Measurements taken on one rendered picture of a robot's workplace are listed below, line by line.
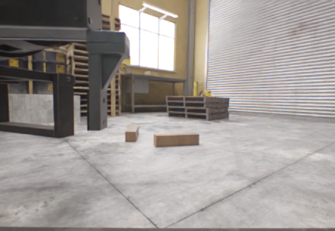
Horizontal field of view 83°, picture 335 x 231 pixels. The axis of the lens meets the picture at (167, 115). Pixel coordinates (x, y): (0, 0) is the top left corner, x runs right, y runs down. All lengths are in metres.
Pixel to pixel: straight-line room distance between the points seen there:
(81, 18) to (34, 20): 0.04
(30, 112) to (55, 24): 3.24
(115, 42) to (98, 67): 0.03
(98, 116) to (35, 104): 3.25
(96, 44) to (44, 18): 0.05
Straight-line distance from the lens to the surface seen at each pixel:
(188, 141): 1.70
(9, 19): 0.25
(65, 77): 2.16
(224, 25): 6.99
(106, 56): 0.22
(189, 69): 7.55
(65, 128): 2.18
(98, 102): 0.21
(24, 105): 3.44
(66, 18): 0.22
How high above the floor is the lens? 0.40
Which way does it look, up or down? 5 degrees down
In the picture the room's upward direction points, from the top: 1 degrees clockwise
